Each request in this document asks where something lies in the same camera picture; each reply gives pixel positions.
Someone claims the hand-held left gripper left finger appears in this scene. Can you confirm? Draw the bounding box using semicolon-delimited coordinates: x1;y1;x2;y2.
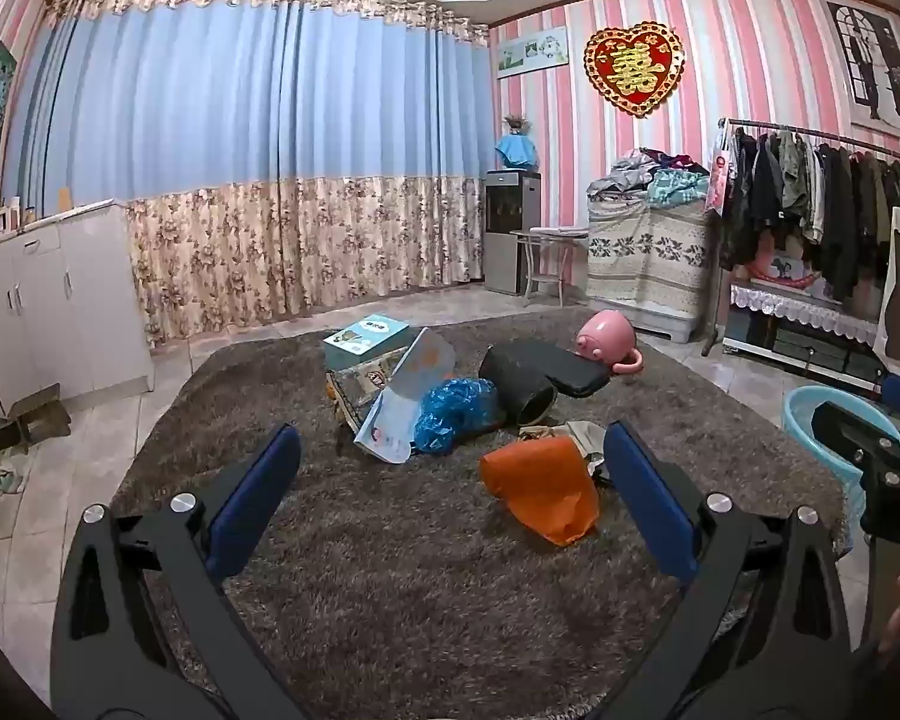
50;424;305;720

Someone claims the white lace cloth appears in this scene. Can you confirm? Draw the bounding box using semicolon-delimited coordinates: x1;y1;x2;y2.
730;281;882;346

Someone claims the teal cardboard box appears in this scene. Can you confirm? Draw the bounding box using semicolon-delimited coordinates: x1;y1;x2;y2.
322;313;410;374

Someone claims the low black glass stand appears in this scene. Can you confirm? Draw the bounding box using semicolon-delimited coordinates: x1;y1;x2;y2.
724;281;890;391

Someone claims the pink cup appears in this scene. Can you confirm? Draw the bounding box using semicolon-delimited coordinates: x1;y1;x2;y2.
576;309;644;376

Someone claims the black cylinder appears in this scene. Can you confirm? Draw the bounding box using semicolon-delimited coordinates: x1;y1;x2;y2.
478;345;560;427

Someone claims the black flat case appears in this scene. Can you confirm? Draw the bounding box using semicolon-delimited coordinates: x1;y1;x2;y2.
510;341;611;398

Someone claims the printed snack packet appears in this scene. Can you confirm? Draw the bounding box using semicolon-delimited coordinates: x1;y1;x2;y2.
324;356;406;436

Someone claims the metal clothes rack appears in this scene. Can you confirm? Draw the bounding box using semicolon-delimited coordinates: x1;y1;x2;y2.
701;118;900;357

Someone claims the light blue plastic basket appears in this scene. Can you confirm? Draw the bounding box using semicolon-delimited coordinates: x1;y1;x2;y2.
784;385;900;503

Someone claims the orange plastic bag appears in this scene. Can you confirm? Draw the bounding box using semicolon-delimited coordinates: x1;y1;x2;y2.
480;437;601;547

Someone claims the red gold heart decoration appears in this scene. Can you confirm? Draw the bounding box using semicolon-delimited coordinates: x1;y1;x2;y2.
583;24;686;119

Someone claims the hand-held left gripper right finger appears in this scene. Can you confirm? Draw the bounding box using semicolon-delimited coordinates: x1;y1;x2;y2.
602;420;852;720

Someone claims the small wooden stool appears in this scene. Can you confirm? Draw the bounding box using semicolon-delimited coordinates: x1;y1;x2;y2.
0;384;72;455

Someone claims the row of hanging clothes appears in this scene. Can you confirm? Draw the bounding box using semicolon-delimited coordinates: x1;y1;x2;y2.
720;127;900;301

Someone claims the blue cloth cover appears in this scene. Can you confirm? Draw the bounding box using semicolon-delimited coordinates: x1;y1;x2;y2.
495;133;537;168

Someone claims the grey shaggy rug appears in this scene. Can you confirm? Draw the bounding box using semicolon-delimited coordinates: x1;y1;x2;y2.
109;307;848;720

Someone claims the white cabinet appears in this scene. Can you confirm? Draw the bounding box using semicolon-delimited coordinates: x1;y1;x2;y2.
0;199;155;421

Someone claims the grey water dispenser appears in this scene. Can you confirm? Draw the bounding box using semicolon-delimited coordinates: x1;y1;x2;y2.
482;170;542;296

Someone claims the red pink round item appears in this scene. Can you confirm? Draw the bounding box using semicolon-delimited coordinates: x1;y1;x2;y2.
746;236;833;293

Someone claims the blue plastic bag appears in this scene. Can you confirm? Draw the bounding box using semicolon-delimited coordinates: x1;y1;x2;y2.
414;377;505;456

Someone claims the pink white hanging bag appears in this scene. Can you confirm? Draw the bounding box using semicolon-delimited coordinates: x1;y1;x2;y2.
705;127;734;215

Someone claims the wall poster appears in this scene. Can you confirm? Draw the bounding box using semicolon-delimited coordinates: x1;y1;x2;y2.
825;0;900;147

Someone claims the pile of folded clothes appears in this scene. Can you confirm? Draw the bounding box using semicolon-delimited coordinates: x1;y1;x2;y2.
586;148;713;203

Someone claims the long landscape wall picture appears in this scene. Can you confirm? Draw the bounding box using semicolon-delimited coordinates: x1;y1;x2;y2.
496;25;571;81

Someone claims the chest under patterned cloth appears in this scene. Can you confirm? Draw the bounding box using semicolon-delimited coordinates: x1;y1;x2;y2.
586;195;713;342

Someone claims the blue and floral curtain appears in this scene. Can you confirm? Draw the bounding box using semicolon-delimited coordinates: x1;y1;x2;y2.
0;0;492;350

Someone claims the small metal table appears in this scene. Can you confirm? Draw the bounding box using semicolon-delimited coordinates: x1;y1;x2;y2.
510;227;587;308

